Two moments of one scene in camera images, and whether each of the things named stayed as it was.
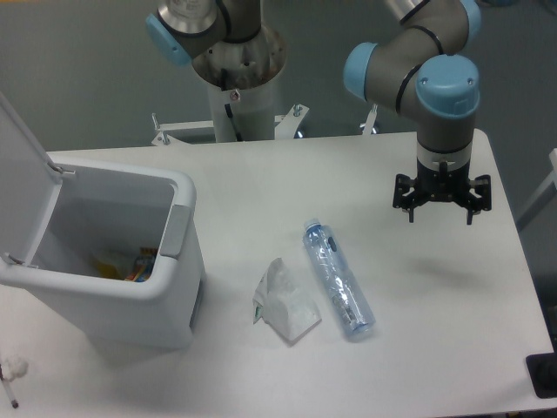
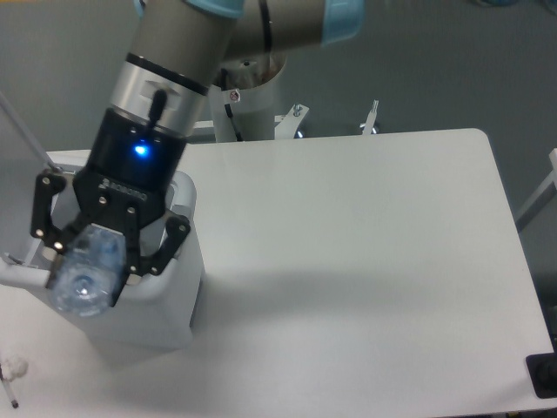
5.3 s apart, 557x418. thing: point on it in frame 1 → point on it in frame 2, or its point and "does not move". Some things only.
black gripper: [442, 185] → [131, 163]
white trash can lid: [30, 185] does not move
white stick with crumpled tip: [12, 368] does not move
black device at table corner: [542, 370] does not move
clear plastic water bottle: [351, 303] → [88, 274]
